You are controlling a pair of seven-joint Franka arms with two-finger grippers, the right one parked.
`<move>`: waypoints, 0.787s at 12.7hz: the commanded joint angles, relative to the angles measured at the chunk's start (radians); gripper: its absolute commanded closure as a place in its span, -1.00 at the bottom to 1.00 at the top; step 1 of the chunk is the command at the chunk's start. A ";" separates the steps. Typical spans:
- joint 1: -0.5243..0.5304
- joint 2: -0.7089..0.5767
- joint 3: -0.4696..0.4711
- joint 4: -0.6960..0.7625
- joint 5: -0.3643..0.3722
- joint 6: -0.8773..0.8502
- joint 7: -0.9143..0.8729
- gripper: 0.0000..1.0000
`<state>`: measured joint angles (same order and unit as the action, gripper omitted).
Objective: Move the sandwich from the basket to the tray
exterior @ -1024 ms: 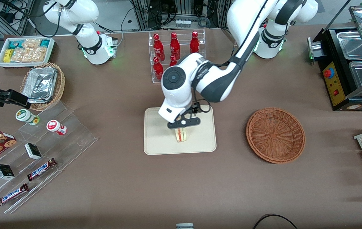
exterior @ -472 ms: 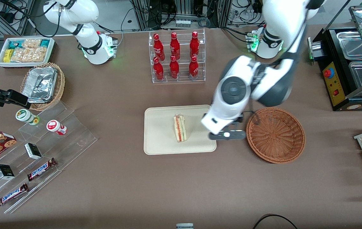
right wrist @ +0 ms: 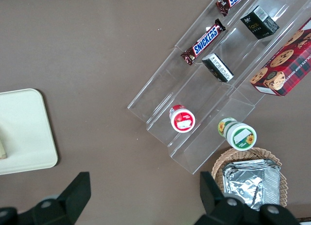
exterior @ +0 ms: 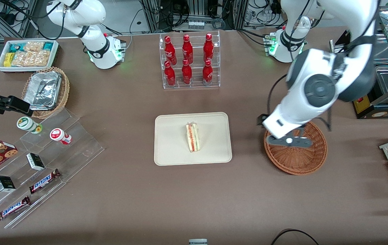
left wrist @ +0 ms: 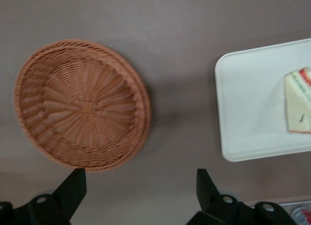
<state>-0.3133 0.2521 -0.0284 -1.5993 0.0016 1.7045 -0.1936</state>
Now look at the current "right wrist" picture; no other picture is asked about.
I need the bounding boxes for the clear acrylic stepped stand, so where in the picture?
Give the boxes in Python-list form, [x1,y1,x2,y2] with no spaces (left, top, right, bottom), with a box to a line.
[126,0,311,175]

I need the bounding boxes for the Snickers chocolate bar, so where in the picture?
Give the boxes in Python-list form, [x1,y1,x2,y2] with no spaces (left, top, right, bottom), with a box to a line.
[215,0,251,17]
[180,18,227,66]

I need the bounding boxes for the small black box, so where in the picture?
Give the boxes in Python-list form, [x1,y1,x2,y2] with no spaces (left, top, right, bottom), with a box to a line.
[201,52,235,83]
[240,4,280,40]

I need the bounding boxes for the red tartan cookie box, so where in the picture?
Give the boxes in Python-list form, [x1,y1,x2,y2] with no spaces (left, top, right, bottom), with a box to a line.
[249,17,311,97]

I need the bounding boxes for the green lid yogurt cup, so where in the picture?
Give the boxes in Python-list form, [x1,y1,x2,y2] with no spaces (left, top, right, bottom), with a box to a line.
[217,117,258,151]

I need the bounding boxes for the beige plastic tray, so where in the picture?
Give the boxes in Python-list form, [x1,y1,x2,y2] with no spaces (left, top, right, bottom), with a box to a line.
[0,88,59,176]

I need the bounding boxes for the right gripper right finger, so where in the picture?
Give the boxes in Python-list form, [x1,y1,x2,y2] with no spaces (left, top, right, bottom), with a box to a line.
[193,171,302,225]

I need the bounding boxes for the aluminium foil tray stack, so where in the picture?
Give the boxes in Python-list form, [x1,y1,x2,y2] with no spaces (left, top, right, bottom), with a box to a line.
[222,159,281,211]

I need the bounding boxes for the light tan wicker basket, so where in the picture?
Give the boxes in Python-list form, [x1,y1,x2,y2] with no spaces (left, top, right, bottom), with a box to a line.
[211,147,288,209]

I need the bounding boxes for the red lid yogurt cup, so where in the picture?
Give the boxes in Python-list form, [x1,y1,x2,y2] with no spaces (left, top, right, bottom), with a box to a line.
[169,104,196,134]

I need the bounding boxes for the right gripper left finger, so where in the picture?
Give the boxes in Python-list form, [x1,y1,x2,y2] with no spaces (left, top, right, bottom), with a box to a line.
[0,171,92,225]

